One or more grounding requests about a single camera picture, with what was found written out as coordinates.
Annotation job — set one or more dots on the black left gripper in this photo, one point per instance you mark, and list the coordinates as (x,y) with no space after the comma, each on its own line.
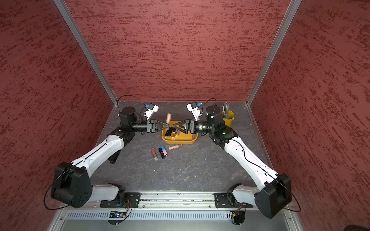
(151,125)

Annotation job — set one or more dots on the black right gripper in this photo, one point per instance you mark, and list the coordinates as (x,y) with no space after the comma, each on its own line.
(190,125)

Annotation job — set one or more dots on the black lipstick short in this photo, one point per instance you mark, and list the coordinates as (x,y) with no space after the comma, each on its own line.
(170,131)

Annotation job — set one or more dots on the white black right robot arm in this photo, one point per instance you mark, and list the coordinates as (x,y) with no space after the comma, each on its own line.
(273,191)

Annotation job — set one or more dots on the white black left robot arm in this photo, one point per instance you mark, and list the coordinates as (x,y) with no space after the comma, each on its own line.
(72,185)

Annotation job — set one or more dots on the yellow plastic storage tray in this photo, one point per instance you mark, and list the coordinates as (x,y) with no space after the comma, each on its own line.
(180,139)

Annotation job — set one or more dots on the blue pink gradient lipstick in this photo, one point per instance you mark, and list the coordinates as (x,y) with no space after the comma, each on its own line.
(164,150)

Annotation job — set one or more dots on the black lipstick beside gradient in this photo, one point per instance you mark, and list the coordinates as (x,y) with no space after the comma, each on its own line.
(163,156)

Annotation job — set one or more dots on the pink nude lip gloss tube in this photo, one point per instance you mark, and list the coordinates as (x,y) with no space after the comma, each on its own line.
(175,146)

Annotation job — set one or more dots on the brown clear lip gloss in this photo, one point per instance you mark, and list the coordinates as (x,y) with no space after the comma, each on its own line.
(153,152)

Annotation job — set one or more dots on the yellow pen cup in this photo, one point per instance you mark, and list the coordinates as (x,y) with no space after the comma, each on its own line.
(230,118)

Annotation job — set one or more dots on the pens in cup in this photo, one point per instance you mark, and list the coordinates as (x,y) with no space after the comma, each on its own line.
(225,108)

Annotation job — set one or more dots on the vented metal panel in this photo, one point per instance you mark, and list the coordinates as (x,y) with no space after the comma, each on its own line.
(150,215)

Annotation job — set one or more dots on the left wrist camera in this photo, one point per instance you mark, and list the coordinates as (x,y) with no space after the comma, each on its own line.
(150,110)

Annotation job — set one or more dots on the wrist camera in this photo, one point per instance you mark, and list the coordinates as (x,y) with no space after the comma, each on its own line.
(194,108)
(150,110)

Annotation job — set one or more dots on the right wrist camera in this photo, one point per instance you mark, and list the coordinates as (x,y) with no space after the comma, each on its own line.
(194,108)

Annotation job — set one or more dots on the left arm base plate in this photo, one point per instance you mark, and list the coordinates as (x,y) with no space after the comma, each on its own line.
(126,200)

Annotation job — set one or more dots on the aluminium front rail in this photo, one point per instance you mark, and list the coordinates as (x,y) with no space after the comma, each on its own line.
(162,200)

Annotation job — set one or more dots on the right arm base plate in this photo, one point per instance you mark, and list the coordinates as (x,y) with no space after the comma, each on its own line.
(227,200)

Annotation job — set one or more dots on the aluminium corner post left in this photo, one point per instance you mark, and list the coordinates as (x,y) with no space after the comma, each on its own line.
(71,23)

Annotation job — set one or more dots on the aluminium corner post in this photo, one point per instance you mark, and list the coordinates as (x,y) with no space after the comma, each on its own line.
(282,30)
(71,23)

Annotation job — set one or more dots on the aluminium corner post right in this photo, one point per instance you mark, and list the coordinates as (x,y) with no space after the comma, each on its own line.
(282,30)

